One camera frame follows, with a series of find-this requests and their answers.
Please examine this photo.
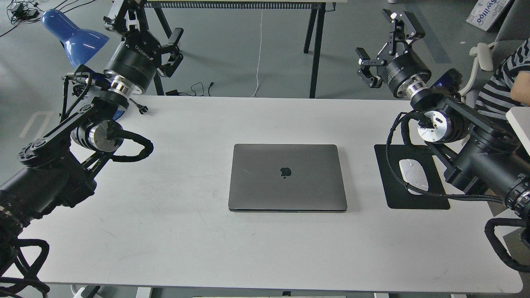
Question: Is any black mouse pad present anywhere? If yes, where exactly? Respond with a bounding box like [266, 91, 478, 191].
[373, 144, 450, 210]

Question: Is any person in striped shirt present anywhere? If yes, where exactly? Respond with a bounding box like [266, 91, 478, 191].
[475, 39, 530, 124]

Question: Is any white cardboard box blue print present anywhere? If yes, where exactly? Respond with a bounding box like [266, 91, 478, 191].
[466, 0, 514, 31]

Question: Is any grey laptop computer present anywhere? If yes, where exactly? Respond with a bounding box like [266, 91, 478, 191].
[228, 144, 347, 213]

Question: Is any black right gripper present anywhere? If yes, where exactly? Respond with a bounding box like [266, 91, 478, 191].
[355, 9, 432, 99]

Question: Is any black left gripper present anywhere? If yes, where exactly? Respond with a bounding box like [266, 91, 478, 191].
[104, 0, 184, 94]

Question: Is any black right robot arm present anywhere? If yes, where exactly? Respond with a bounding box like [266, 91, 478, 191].
[356, 9, 529, 273]

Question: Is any white computer mouse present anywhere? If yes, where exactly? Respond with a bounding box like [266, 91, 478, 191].
[399, 159, 429, 191]

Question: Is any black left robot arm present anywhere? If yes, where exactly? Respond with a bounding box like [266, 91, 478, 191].
[1, 0, 183, 298]

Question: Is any blue desk lamp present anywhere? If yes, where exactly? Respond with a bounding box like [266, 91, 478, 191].
[41, 9, 125, 121]

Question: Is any black cable bundle floor corner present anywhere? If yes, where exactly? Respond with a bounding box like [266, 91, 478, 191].
[0, 0, 96, 38]

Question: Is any black trestle table background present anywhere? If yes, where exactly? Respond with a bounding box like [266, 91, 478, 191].
[147, 0, 336, 99]

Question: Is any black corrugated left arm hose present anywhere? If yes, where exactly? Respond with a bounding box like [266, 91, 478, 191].
[108, 130, 154, 163]

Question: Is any black power cable on floor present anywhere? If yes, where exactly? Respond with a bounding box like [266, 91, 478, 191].
[165, 82, 214, 97]

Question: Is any white office chair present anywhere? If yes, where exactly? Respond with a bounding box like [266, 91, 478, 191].
[459, 0, 529, 104]

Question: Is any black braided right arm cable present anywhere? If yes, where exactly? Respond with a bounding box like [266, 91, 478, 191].
[385, 111, 508, 204]

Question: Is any white hanging cable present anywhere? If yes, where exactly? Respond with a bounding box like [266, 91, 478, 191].
[250, 9, 264, 98]

